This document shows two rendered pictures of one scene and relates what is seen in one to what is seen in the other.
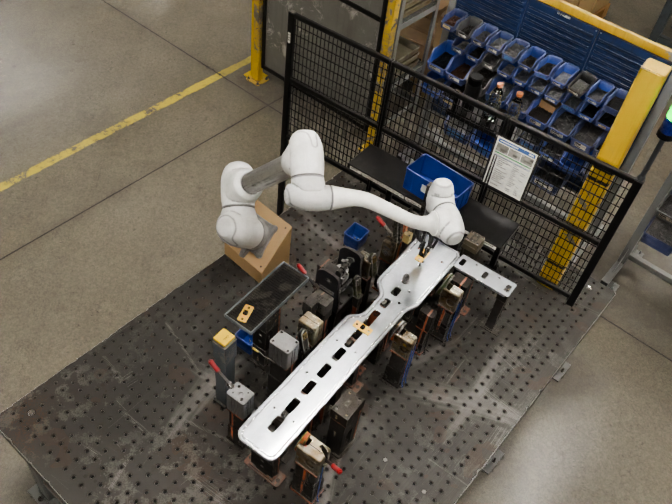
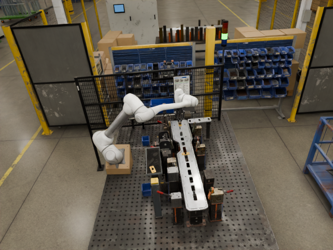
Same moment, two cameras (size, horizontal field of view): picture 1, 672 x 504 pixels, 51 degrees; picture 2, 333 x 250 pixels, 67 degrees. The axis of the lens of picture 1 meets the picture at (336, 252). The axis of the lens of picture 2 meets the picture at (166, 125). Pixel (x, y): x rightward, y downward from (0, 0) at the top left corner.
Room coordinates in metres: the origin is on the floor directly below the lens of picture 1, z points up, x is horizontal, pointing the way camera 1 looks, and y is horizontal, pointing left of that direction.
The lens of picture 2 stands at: (0.16, 1.07, 2.75)
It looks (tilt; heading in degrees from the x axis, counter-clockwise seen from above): 34 degrees down; 328
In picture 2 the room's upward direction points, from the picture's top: 4 degrees counter-clockwise
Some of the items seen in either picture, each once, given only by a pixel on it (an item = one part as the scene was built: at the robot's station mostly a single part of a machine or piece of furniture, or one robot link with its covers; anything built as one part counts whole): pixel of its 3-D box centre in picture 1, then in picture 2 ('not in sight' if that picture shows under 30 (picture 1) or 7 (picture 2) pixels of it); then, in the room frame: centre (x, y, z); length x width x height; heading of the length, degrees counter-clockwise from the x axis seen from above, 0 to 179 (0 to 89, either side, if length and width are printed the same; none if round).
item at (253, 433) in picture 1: (361, 332); (186, 155); (1.78, -0.16, 1.00); 1.38 x 0.22 x 0.02; 150
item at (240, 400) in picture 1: (239, 416); (176, 209); (1.37, 0.28, 0.88); 0.11 x 0.10 x 0.36; 60
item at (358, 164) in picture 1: (431, 194); (161, 111); (2.68, -0.43, 1.01); 0.90 x 0.22 x 0.03; 60
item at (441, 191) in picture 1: (441, 197); (180, 95); (2.19, -0.40, 1.45); 0.13 x 0.11 x 0.16; 17
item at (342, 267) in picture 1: (336, 297); (165, 153); (1.99, -0.03, 0.94); 0.18 x 0.13 x 0.49; 150
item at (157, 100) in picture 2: (437, 184); (162, 105); (2.67, -0.45, 1.09); 0.30 x 0.17 x 0.13; 55
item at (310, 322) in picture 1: (308, 347); (172, 173); (1.74, 0.05, 0.89); 0.13 x 0.11 x 0.38; 60
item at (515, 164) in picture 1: (510, 167); (181, 86); (2.63, -0.75, 1.30); 0.23 x 0.02 x 0.31; 60
